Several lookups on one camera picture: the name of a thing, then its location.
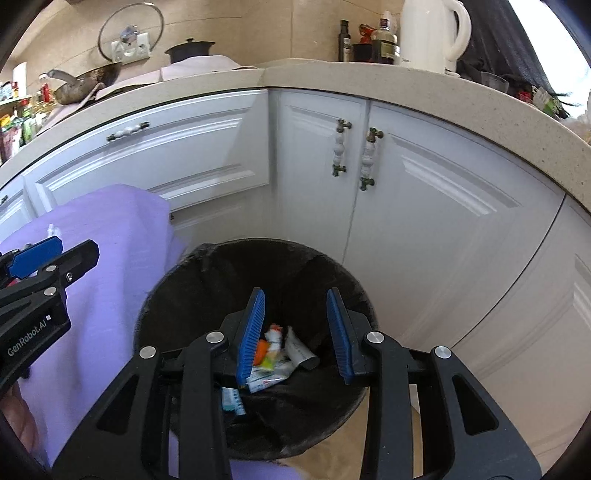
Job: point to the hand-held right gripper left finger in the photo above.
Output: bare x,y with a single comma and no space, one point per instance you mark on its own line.
251,337

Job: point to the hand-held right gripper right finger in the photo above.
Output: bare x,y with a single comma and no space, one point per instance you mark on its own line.
339,337

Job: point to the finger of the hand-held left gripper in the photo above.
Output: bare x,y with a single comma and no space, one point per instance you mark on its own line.
78,261
37,258

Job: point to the orange plastic bag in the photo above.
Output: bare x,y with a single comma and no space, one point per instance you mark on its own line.
261,350

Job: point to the yellow wrapper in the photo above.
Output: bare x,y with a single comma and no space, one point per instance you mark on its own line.
273,360

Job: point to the white squeeze tube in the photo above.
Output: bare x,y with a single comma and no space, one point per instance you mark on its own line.
300,353

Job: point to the large white printed packet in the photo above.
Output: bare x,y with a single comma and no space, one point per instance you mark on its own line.
270,379

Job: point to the black trash bin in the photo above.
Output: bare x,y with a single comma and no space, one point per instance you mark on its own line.
277,267

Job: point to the person's left hand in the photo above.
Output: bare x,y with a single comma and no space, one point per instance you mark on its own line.
18,415

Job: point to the purple tablecloth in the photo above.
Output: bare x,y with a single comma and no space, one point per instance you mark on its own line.
115,240

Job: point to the small white cabinet door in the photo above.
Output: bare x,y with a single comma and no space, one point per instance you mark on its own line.
14,212

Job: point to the narrow white cabinet door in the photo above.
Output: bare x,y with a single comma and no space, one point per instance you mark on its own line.
304,207

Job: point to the cluster of condiment bottles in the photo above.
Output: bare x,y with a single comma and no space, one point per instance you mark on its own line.
21,124

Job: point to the wide white cabinet drawer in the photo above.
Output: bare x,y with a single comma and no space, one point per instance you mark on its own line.
184,152

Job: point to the steel wok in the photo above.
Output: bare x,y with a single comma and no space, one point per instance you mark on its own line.
87,81

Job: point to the white lid holder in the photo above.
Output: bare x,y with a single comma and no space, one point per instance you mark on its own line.
144,48

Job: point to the glass pot lid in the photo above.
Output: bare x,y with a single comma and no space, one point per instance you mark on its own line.
111,27

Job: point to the black lidded pot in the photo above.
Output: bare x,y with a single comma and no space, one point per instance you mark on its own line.
189,50

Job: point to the red sauce jar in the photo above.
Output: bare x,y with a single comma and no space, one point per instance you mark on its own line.
362,53

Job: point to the dark soy sauce bottle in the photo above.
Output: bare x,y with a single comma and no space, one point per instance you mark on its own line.
383,48

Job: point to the dark olive oil bottle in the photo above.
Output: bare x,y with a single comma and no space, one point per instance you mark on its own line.
345,44

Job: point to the clear glass cup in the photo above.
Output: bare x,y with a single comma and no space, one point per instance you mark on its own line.
496,83

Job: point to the green red plastic clips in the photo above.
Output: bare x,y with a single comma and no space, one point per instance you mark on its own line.
547,101

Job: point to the white electric kettle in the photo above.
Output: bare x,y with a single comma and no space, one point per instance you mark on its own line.
425,32

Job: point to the black curtain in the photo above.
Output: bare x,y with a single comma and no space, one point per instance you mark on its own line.
508,46

